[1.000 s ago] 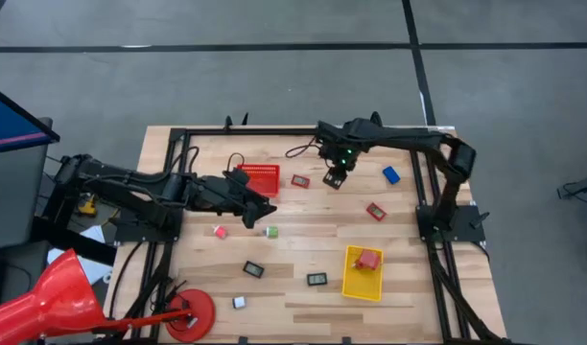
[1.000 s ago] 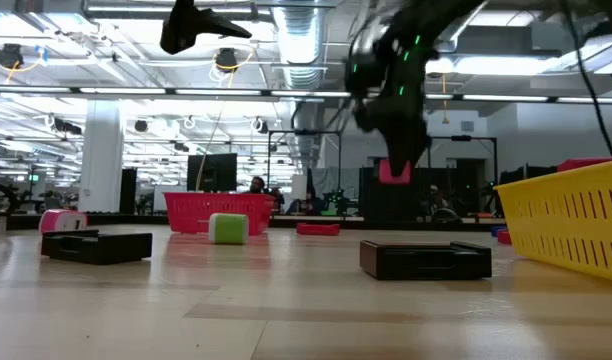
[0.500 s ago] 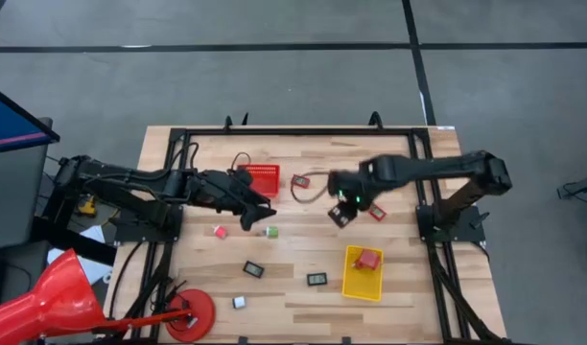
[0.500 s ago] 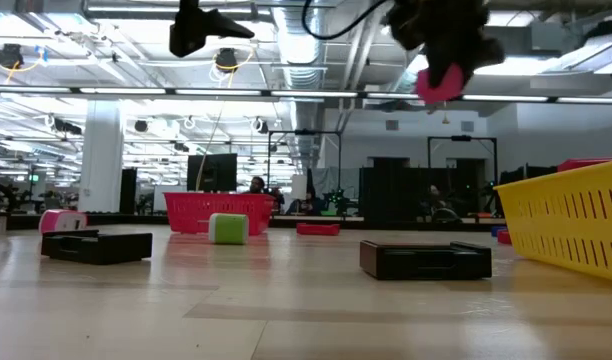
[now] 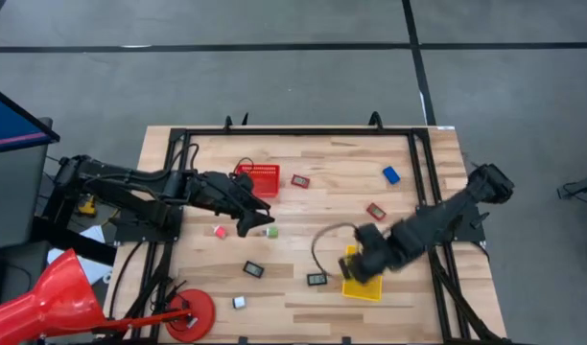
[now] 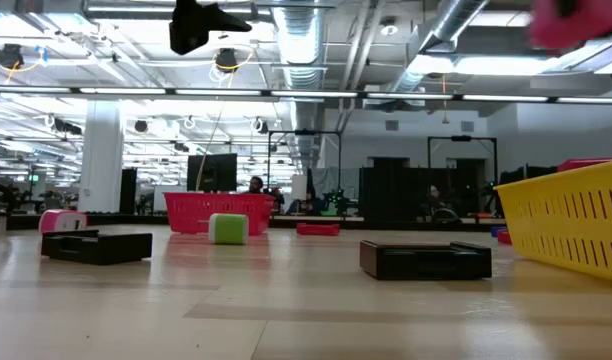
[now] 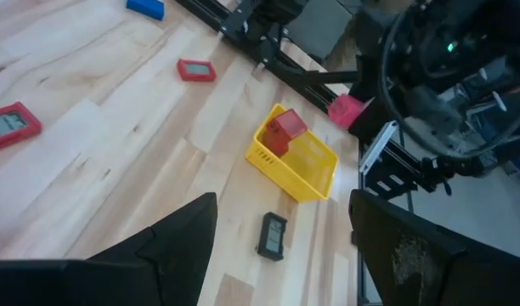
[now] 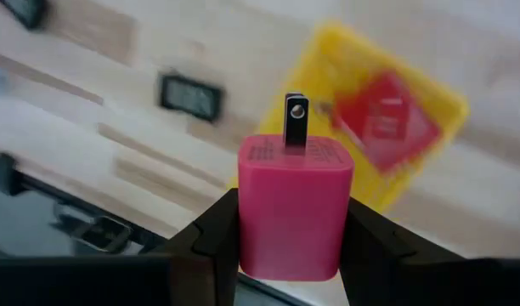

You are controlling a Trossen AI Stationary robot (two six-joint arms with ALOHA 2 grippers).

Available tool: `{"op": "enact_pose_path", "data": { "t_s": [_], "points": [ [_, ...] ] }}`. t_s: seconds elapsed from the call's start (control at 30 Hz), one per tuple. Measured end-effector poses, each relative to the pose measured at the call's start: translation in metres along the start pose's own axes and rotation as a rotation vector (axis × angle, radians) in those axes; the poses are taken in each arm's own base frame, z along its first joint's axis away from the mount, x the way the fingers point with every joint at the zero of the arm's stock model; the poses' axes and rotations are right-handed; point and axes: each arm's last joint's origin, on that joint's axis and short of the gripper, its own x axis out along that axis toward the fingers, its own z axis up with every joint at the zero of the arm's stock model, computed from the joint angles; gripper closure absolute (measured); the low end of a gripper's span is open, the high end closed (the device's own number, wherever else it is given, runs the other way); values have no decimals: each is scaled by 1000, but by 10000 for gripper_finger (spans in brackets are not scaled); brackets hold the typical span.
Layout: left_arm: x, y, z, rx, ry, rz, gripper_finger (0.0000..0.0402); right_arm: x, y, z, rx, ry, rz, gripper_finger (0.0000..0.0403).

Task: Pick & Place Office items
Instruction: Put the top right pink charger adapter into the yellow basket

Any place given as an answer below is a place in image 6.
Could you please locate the silver ventilation duct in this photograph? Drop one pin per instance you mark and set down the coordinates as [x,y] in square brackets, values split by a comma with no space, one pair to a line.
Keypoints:
[456,20]
[301,50]

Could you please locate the black metal table frame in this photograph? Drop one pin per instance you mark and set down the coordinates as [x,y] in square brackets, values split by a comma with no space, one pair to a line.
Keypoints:
[126,220]

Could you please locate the person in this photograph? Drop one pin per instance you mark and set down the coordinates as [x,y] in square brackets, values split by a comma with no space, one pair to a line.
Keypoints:
[306,204]
[256,185]
[436,197]

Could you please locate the black digital clock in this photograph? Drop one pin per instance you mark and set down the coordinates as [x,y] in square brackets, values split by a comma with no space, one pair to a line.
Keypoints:
[96,248]
[426,261]

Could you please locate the yellow slotted plastic basket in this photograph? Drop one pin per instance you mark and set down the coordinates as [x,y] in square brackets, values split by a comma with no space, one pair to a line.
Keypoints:
[571,220]

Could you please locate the long LED light bar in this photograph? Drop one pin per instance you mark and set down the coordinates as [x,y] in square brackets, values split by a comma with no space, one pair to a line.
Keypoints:
[306,93]

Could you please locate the pink cube charger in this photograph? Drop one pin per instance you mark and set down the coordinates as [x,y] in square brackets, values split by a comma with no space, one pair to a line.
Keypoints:
[581,22]

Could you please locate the black partition wall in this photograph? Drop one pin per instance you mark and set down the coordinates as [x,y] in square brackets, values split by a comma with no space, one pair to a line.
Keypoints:
[396,192]

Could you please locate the blue rectangular block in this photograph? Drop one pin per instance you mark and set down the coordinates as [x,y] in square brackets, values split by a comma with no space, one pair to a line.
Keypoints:
[495,230]

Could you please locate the green and white charger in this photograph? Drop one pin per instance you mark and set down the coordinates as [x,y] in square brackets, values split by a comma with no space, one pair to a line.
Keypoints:
[231,229]

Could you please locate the red slotted plastic basket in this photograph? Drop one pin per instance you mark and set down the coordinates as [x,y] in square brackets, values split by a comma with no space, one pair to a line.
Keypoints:
[191,212]

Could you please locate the black monitor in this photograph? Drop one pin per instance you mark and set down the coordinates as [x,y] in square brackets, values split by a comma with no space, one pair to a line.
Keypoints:
[216,172]

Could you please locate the black metal rig frame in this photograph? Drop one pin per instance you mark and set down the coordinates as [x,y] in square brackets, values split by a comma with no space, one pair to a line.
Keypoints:
[306,132]
[461,138]

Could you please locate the tall black speaker box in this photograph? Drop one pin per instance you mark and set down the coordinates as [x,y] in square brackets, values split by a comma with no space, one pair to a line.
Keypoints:
[128,192]

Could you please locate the red plastic container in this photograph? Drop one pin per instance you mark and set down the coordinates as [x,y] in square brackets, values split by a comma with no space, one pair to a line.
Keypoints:
[581,164]

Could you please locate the white building pillar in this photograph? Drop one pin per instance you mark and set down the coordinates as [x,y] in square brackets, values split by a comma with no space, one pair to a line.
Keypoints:
[101,155]

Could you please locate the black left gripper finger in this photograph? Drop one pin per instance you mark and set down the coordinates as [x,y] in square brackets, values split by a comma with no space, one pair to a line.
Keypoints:
[223,20]
[186,35]

